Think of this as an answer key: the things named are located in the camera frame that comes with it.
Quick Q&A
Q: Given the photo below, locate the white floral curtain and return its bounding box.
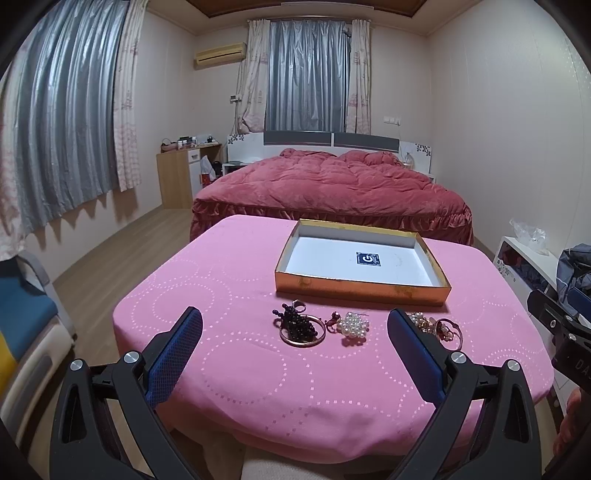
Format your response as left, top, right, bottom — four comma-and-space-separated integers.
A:
346, 18, 373, 137
235, 19, 274, 135
113, 0, 145, 193

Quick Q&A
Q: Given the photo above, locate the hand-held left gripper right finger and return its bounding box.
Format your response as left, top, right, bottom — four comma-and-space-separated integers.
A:
387, 308, 539, 480

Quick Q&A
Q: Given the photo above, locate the silver window curtain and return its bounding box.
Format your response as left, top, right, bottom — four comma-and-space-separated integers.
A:
264, 20, 351, 136

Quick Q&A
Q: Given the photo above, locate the wooden desk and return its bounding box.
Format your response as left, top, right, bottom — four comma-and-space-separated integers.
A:
156, 143, 223, 210

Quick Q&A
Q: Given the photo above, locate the white grey headboard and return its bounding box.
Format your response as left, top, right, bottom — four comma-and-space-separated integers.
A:
226, 131, 435, 177

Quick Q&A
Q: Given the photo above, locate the white pearl cluster brooch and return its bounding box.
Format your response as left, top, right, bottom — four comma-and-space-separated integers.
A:
336, 311, 372, 347

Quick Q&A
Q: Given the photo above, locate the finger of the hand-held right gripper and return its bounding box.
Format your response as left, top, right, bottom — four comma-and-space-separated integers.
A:
567, 286, 591, 320
527, 289, 580, 334

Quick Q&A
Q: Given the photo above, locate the dark bead cluster brooch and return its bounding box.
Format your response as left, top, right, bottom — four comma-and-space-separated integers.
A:
272, 307, 319, 339

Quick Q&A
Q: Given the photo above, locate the pearl and gold brooch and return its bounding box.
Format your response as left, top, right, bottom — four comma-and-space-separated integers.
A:
406, 311, 439, 334

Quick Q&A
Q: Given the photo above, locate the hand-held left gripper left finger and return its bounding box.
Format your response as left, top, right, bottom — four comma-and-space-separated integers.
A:
50, 306, 209, 480

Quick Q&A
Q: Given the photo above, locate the pink dotted tablecloth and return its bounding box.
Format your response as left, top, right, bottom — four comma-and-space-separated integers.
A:
112, 214, 555, 468

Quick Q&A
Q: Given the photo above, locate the red quilted bed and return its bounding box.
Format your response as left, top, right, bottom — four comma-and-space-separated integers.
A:
189, 148, 475, 247

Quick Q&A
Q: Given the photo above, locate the beige cloth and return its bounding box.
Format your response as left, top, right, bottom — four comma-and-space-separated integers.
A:
205, 434, 407, 480

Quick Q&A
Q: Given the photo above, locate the white cabinet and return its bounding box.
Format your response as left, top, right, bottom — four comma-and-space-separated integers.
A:
491, 236, 565, 303

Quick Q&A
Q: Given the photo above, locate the gold cardboard box tray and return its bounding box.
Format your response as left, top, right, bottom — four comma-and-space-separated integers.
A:
274, 219, 452, 308

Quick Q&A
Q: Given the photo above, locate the person's right hand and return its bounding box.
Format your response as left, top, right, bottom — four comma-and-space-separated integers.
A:
553, 387, 591, 459

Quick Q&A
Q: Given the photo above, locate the blue grey chair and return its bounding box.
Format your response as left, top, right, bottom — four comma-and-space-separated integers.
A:
0, 251, 78, 446

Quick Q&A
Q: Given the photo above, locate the thin gold bangle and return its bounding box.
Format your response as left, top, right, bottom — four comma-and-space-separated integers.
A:
433, 318, 464, 352

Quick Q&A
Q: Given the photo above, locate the large silver curtain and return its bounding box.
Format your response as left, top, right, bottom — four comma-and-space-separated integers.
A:
0, 0, 133, 234

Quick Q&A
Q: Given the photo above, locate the dark grey clothing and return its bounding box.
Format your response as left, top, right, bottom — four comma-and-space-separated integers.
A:
556, 246, 591, 306

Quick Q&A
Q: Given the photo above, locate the beige air conditioner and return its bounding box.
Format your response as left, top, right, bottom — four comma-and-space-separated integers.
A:
193, 42, 248, 70

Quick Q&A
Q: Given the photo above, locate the clear plastic bag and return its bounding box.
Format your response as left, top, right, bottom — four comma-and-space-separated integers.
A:
509, 218, 550, 253

